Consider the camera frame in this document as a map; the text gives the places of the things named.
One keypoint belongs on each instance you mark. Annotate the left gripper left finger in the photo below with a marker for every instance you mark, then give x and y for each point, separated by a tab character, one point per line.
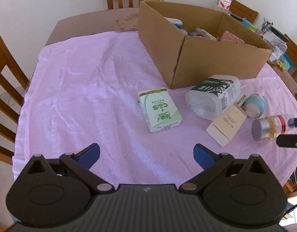
78	165

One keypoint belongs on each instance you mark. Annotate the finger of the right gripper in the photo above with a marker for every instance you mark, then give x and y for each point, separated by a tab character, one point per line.
292	122
287	141

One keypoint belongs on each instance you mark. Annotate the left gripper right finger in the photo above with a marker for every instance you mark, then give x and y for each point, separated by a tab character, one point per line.
213	165

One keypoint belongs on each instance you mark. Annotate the clear capsule jar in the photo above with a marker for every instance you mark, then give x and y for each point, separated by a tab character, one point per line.
269	128

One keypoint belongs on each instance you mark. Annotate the green tissue pack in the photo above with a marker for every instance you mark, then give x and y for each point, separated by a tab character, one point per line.
159	109

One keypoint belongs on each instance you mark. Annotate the beige Kasi box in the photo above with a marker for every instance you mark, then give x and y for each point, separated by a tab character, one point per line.
224	128

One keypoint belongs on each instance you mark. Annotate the blue round toy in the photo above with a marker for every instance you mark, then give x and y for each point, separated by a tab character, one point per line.
254	106

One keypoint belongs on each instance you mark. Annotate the white medical swab container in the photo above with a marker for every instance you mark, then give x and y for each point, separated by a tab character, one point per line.
212	97

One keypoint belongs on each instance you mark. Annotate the pink table cloth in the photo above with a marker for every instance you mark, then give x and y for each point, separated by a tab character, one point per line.
84	90

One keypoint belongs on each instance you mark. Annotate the large black-lid plastic jar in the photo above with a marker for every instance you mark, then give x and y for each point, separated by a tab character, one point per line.
277	41

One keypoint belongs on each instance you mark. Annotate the blue small container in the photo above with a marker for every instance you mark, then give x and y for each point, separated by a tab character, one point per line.
246	22

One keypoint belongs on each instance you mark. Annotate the cardboard box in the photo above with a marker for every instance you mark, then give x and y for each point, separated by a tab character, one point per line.
184	60

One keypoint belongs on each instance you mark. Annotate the wooden chair right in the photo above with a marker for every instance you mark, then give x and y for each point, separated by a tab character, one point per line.
243	11

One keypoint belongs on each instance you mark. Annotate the wooden chair left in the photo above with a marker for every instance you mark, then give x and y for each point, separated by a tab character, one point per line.
10	92

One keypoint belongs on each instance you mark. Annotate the grey toy elephant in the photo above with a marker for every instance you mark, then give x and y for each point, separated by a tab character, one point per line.
199	33

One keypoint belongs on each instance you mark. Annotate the clear plastic water bottle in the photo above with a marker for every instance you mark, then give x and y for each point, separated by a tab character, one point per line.
223	6

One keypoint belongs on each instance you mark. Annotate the gold chain trinket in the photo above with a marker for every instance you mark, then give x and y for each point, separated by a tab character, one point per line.
281	66

